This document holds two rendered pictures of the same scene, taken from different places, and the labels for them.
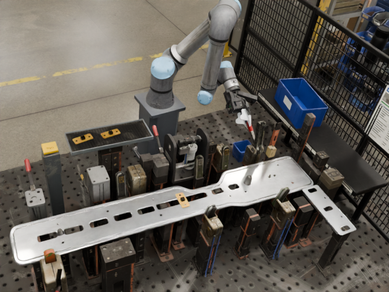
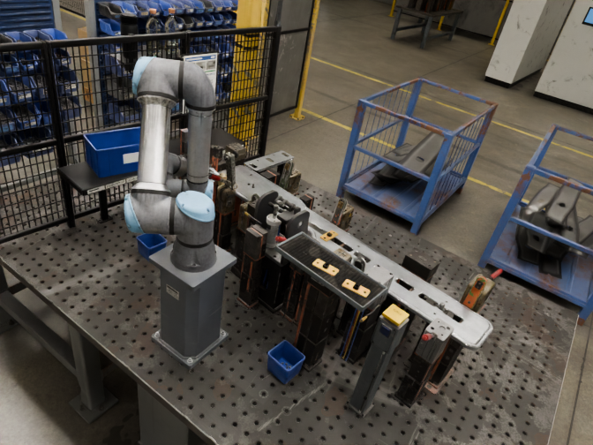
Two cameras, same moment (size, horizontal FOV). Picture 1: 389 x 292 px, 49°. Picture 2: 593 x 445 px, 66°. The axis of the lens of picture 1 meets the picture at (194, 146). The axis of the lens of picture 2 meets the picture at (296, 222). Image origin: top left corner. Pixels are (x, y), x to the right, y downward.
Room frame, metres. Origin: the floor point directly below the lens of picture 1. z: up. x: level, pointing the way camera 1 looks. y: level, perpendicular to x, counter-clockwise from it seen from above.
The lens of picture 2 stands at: (2.01, 1.41, 2.10)
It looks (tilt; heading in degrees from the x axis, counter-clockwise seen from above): 34 degrees down; 247
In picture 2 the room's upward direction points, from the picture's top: 11 degrees clockwise
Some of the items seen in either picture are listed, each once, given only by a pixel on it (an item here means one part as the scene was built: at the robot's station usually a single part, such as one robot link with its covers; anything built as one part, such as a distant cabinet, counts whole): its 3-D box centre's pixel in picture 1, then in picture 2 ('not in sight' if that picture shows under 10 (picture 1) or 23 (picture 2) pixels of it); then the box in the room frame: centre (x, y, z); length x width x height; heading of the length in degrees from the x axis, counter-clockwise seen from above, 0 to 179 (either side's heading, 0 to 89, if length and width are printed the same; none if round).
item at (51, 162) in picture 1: (54, 185); (375, 365); (1.30, 0.61, 0.92); 0.08 x 0.08 x 0.44; 31
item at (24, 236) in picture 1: (179, 203); (334, 238); (1.25, 0.03, 1.00); 1.38 x 0.22 x 0.02; 121
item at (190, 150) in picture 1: (183, 172); (276, 252); (1.49, 0.03, 0.94); 0.18 x 0.13 x 0.49; 121
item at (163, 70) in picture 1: (162, 73); (192, 215); (1.86, 0.22, 1.27); 0.13 x 0.12 x 0.14; 170
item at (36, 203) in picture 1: (39, 225); (423, 364); (1.10, 0.60, 0.88); 0.11 x 0.10 x 0.36; 31
